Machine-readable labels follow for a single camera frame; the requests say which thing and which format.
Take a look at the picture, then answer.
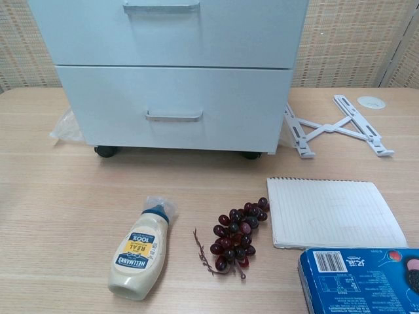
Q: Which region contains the white drawer cabinet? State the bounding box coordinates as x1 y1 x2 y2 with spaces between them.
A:
27 0 310 156

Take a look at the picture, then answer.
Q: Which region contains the dark red grape bunch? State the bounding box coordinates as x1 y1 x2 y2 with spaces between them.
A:
192 196 271 281

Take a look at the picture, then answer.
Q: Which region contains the woven bamboo partition screen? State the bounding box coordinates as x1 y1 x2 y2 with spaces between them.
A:
0 0 419 94

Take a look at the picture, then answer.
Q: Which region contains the Hellmann's mayonnaise squeeze bottle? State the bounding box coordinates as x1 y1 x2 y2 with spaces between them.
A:
107 195 181 302

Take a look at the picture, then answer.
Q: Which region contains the spiral lined paper notebook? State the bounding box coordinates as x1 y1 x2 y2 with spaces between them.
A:
265 176 409 251

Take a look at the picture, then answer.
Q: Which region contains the white round cable grommet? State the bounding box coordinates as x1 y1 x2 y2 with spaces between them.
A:
356 95 387 110

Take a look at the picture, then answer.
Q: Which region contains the white tall drawer front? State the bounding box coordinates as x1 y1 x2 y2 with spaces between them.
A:
27 0 310 70

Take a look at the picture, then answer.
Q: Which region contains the white short drawer front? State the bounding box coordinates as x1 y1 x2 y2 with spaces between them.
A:
54 64 295 155

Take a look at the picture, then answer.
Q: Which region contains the white partition frame post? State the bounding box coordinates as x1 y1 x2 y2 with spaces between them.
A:
378 0 419 88

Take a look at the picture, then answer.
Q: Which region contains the blue cookie box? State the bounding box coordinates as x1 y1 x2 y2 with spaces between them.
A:
297 247 419 314

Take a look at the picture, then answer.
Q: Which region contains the clear plastic bag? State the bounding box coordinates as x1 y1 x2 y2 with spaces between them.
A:
48 109 85 143

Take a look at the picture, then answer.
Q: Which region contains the white folding laptop stand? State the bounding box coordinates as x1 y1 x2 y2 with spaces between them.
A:
282 94 395 160

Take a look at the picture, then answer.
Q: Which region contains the silver metal drawer handle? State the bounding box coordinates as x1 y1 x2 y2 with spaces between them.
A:
145 109 204 124
122 1 202 16

